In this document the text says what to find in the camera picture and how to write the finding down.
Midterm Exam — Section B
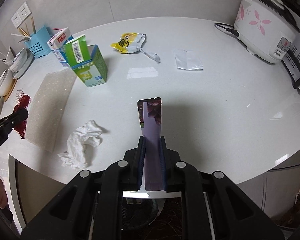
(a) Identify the black power cable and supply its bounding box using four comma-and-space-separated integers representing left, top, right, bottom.
214, 22, 248, 49

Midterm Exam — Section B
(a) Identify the bubble wrap sheet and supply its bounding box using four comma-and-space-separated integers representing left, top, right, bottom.
25, 68, 76, 153

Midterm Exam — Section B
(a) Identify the white plate stack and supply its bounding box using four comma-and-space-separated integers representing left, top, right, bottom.
9, 48, 34, 79

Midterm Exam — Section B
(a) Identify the blue utensil holder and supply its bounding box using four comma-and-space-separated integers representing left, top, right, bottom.
25, 25, 51, 59

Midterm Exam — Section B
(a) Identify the purple snack sachet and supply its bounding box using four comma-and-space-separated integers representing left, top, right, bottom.
137, 98, 164, 191

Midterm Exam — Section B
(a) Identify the small white cup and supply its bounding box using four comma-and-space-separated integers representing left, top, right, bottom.
0, 47, 15, 66

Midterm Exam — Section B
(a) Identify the wooden coaster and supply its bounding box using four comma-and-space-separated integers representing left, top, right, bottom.
3, 79, 17, 102

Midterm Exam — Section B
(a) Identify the white wall socket left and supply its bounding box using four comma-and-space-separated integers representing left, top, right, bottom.
11, 2, 32, 28

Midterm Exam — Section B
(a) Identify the silver foil wrapper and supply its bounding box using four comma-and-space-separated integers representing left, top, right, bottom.
174, 49, 204, 71

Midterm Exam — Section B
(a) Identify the blue white milk carton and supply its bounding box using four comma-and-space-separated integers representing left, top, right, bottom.
47, 28, 73, 67

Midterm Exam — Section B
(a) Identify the red mesh net bag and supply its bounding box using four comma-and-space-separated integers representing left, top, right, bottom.
13, 89, 31, 139

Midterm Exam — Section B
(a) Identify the white tissue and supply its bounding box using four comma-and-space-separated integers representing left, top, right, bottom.
58, 120, 103, 171

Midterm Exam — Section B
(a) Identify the green carton box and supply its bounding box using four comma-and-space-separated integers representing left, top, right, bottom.
65, 34, 108, 87

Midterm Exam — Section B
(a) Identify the white bowl on coaster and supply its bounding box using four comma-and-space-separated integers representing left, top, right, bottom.
0, 69, 14, 97

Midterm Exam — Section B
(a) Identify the white floral rice cooker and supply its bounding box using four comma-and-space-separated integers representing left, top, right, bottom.
234, 0, 300, 64

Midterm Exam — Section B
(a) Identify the yellow silver snack wrapper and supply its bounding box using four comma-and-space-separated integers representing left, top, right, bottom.
110, 33, 161, 63

